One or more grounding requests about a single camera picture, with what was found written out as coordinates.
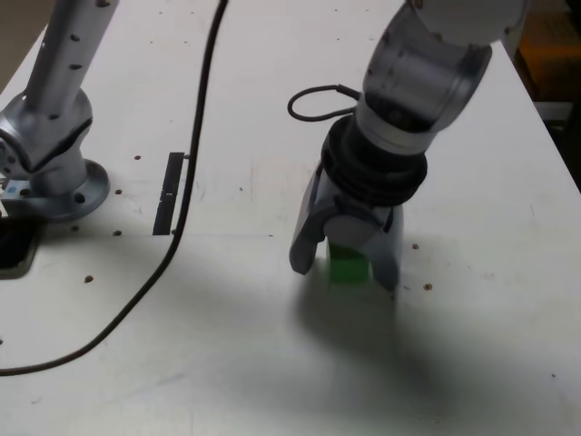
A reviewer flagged black tape strip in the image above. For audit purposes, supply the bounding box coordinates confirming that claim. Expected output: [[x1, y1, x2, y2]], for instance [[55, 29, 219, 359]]
[[152, 152, 186, 236]]

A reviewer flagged green cube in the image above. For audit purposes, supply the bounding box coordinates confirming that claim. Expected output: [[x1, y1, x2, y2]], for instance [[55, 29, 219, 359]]
[[325, 240, 375, 288]]

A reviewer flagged white board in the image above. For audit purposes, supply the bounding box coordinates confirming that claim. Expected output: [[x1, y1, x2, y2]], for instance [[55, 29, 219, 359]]
[[535, 100, 574, 122]]

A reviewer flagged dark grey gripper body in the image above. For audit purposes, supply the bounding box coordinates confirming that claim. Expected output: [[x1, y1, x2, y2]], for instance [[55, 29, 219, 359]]
[[317, 178, 395, 232]]

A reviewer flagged yellow box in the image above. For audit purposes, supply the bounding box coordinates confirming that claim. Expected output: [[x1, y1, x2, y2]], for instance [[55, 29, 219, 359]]
[[517, 34, 581, 100]]

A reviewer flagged white frame post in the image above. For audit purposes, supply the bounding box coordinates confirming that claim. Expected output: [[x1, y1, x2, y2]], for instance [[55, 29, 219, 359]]
[[498, 0, 536, 60]]

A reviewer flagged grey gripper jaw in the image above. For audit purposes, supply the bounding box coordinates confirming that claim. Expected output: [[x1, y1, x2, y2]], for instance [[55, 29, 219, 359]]
[[325, 205, 405, 292], [289, 171, 345, 277]]

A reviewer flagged black cable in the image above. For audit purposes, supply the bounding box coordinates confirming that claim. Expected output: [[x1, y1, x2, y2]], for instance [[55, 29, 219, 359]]
[[0, 0, 365, 377]]

